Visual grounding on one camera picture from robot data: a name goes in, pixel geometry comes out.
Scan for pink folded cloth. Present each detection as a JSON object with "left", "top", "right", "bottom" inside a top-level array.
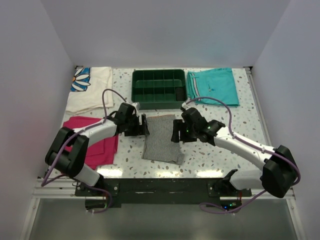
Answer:
[{"left": 62, "top": 116, "right": 119, "bottom": 170}]

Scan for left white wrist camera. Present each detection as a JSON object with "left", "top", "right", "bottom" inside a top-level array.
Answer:
[{"left": 132, "top": 102, "right": 140, "bottom": 111}]

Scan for grey striped underwear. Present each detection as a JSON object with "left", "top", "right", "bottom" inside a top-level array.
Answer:
[{"left": 142, "top": 114, "right": 185, "bottom": 165}]

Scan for aluminium frame rail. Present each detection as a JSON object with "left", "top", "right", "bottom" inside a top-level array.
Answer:
[{"left": 243, "top": 65, "right": 296, "bottom": 201}]

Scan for teal folded shorts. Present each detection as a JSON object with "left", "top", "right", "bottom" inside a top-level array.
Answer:
[{"left": 186, "top": 68, "right": 240, "bottom": 107}]

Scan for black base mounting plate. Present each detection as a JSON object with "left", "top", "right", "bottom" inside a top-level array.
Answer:
[{"left": 75, "top": 178, "right": 252, "bottom": 210}]

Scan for black item in tray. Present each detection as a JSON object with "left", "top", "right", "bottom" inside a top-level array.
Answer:
[{"left": 175, "top": 87, "right": 186, "bottom": 102}]

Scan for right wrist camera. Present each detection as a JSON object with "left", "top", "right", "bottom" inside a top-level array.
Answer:
[{"left": 180, "top": 102, "right": 188, "bottom": 111}]

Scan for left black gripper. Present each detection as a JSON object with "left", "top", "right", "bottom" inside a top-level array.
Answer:
[{"left": 124, "top": 114, "right": 149, "bottom": 137}]

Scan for green divided plastic tray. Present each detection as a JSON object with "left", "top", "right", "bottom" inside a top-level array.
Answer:
[{"left": 131, "top": 69, "right": 188, "bottom": 110}]

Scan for cream daisy print shirt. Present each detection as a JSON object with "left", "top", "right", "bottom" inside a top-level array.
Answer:
[{"left": 65, "top": 66, "right": 113, "bottom": 115}]

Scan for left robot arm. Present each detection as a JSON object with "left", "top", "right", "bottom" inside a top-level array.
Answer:
[{"left": 41, "top": 102, "right": 150, "bottom": 196}]

